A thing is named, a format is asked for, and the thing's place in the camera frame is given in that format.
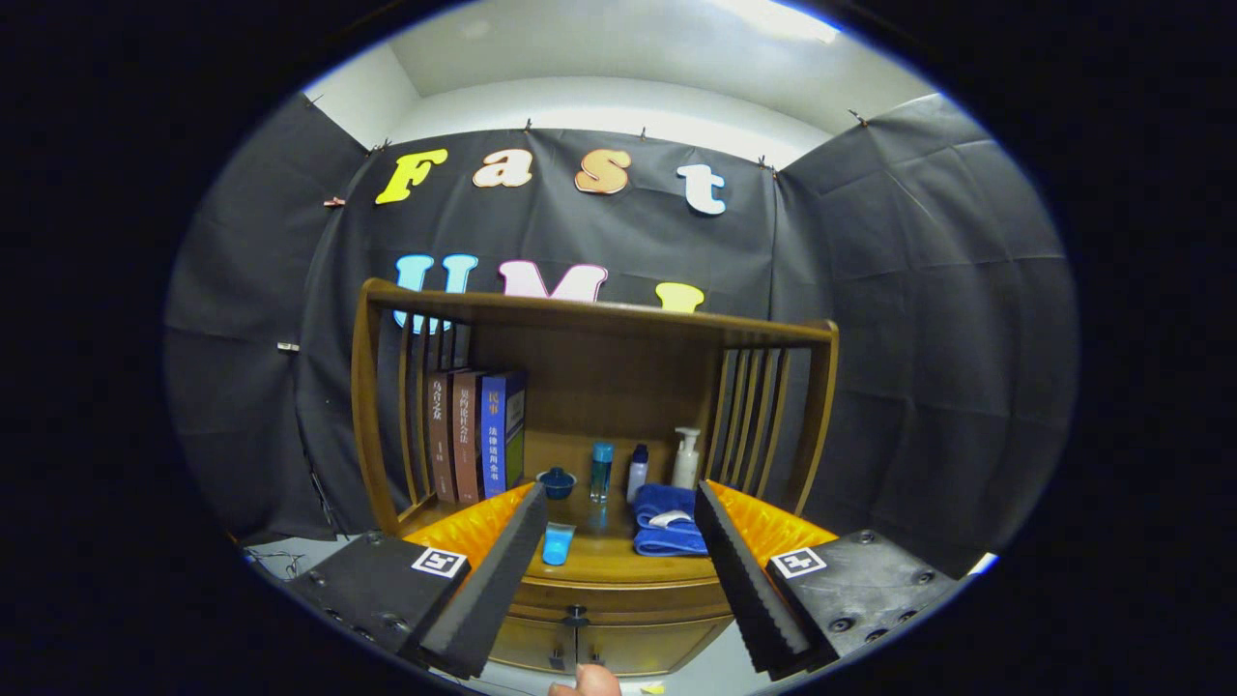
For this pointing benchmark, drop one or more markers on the blue book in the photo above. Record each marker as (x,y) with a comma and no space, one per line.
(494,435)

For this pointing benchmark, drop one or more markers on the folded blue towel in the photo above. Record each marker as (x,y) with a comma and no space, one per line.
(667,539)

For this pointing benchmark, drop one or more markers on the dark brown book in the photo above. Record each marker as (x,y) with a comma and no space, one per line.
(442,435)

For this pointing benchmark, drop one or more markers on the wooden cabinet door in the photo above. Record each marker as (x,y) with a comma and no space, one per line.
(532,646)
(643,646)

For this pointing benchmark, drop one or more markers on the blue white cosmetic tube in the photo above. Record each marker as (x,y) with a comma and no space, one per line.
(558,546)

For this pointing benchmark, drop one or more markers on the blue lidded teacup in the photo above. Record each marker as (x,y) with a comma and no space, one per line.
(557,483)

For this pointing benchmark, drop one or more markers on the teal glass bottle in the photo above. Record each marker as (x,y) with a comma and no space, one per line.
(601,474)

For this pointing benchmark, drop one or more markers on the reddish brown book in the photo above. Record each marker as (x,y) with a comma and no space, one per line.
(467,437)

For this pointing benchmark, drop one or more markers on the small white bottle blue cap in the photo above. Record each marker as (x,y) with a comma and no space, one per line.
(637,478)

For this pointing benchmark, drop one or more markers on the wooden cabinet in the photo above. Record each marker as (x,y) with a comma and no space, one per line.
(609,377)

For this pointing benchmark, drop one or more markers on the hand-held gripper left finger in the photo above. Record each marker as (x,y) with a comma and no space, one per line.
(498,590)

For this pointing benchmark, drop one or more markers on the white pump bottle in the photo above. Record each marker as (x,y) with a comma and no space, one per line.
(684,466)

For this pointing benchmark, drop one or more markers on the wooden countertop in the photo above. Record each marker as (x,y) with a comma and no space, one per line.
(604,556)

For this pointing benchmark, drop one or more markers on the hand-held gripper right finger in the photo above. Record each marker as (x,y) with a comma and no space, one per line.
(742,588)

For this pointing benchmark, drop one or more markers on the wooden drawer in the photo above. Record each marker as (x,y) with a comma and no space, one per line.
(657,601)

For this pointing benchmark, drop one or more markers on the black backdrop cloth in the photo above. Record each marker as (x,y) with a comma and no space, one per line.
(918,290)

